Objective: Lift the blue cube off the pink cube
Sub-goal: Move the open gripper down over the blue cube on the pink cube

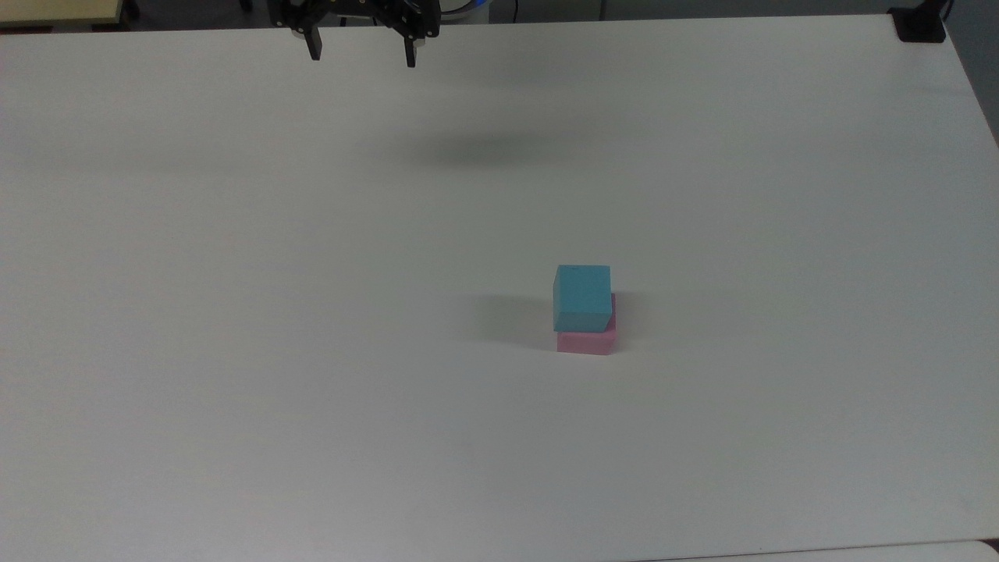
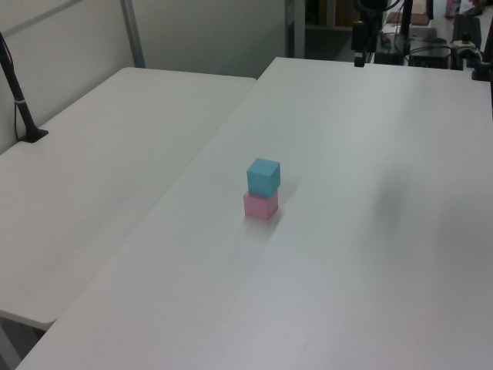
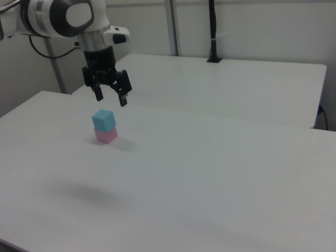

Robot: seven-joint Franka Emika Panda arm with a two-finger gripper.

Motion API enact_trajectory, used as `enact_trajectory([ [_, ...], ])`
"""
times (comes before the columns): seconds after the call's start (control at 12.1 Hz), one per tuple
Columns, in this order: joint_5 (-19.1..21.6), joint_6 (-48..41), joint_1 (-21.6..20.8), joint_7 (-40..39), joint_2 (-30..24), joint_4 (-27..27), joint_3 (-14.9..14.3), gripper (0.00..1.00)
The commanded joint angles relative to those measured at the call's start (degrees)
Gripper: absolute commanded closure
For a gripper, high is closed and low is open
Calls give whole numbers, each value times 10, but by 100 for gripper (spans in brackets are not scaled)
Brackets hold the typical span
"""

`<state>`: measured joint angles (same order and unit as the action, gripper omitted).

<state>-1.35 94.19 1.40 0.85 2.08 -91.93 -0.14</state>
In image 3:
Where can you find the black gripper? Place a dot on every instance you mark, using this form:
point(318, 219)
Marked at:
point(101, 61)

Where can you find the grey metal frame post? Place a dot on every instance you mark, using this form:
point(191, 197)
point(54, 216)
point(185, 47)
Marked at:
point(56, 68)
point(173, 26)

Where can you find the pink cube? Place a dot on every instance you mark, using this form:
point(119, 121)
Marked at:
point(106, 136)

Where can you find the blue cube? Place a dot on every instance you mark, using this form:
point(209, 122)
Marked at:
point(103, 120)

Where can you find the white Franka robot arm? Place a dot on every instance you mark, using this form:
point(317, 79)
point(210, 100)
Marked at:
point(47, 15)

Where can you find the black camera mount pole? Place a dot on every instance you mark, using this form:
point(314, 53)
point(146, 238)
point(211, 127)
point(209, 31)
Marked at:
point(213, 29)

